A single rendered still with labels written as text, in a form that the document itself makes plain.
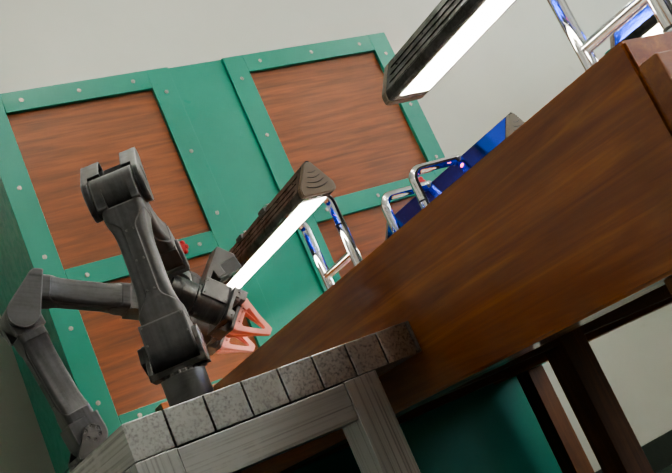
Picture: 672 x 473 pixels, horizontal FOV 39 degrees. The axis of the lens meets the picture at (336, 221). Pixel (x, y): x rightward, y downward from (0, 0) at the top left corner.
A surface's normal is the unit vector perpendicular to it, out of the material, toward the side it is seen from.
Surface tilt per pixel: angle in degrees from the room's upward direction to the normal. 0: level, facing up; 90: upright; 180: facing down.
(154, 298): 80
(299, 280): 90
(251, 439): 90
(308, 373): 90
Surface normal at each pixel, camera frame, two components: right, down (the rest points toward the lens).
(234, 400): 0.44, -0.40
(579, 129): -0.82, 0.23
